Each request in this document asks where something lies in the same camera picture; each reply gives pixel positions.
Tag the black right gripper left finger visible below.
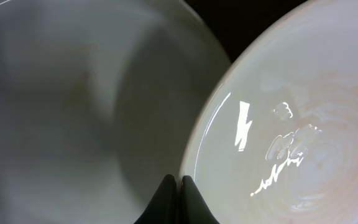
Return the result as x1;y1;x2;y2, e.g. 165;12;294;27
134;174;177;224

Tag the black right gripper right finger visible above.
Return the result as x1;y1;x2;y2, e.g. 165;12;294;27
179;175;219;224

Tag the pink plate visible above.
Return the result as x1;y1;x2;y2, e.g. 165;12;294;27
180;0;358;223

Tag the cream plate with red stain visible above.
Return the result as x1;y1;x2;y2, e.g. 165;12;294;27
0;1;230;223

